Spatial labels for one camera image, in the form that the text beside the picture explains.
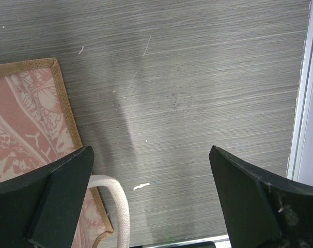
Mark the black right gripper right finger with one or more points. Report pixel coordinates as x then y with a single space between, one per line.
261 208

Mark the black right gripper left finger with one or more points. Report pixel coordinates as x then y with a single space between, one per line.
41 208

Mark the brown canvas tote bag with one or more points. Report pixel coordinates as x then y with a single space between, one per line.
37 128

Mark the aluminium frame rail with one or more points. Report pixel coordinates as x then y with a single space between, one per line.
300 161

